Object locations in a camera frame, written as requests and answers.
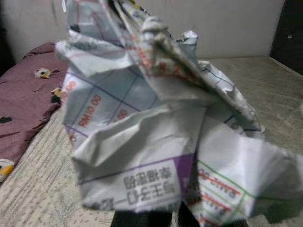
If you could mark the white quilted patterned mattress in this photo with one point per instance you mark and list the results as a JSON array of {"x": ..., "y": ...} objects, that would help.
[{"x": 272, "y": 94}]

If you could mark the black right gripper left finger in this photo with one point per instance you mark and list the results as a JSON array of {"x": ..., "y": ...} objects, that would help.
[{"x": 142, "y": 220}]

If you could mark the printed newspaper sheet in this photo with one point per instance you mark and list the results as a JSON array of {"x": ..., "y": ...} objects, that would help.
[{"x": 142, "y": 142}]

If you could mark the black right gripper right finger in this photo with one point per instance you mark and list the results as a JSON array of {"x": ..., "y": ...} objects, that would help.
[{"x": 187, "y": 218}]

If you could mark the purple cartoon-print blanket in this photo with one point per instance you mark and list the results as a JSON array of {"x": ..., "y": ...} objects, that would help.
[{"x": 26, "y": 94}]

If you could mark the dark wooden wardrobe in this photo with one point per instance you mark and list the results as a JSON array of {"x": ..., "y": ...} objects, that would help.
[{"x": 287, "y": 30}]

